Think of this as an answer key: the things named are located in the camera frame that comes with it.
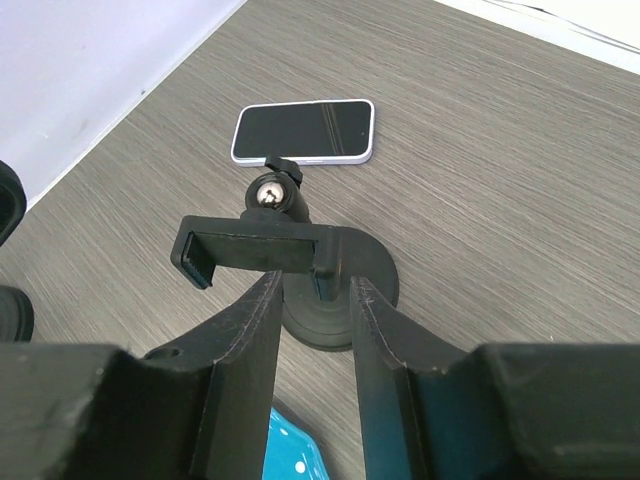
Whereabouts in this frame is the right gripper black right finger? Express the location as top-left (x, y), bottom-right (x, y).
top-left (351, 278), bottom-right (639, 479)

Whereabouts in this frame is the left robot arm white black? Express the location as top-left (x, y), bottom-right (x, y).
top-left (1, 161), bottom-right (35, 343)

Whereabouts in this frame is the lavender smartphone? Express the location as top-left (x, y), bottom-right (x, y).
top-left (230, 99), bottom-right (376, 167)

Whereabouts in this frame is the blue dotted plate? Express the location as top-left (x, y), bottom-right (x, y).
top-left (262, 407), bottom-right (330, 480)

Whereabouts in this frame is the black phone stand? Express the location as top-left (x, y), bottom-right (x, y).
top-left (170, 156), bottom-right (400, 351)

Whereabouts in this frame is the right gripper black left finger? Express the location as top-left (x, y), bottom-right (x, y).
top-left (1, 273), bottom-right (282, 479)

